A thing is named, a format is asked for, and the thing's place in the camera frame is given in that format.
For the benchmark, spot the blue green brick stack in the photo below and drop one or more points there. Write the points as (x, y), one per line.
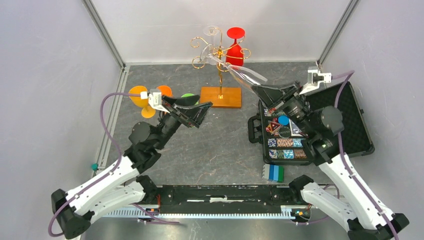
(273, 173)

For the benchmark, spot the teal small object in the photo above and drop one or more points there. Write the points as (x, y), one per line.
(94, 166)

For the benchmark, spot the green wine glass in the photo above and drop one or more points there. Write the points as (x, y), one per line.
(188, 96)

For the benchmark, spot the clear dealer button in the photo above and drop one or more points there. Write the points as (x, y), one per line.
(284, 132)

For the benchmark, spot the black poker chip case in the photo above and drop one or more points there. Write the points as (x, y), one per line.
(351, 109)

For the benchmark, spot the clear flute glass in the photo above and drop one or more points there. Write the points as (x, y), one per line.
(246, 77)

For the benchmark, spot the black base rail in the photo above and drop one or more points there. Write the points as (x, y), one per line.
(222, 199)

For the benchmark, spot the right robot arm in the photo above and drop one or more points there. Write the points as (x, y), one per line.
(362, 215)

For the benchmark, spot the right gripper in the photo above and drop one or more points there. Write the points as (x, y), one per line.
(269, 94)

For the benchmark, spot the blue round chip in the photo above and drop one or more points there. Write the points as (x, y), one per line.
(283, 120)

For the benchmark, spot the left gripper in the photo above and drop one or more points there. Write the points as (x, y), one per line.
(190, 116)

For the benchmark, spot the red wine glass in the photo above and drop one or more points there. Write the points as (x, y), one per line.
(234, 54)

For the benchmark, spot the orange wine glass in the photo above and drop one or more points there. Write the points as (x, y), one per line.
(165, 90)

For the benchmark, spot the clear glass back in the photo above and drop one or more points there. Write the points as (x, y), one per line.
(213, 35)

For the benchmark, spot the yellow wine glass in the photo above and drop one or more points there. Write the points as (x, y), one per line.
(142, 102)

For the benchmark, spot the blue playing card deck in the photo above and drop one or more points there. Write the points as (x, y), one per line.
(294, 129)

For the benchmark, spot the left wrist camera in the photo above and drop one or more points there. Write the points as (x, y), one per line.
(154, 97)

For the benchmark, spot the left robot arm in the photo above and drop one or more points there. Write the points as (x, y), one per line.
(121, 183)

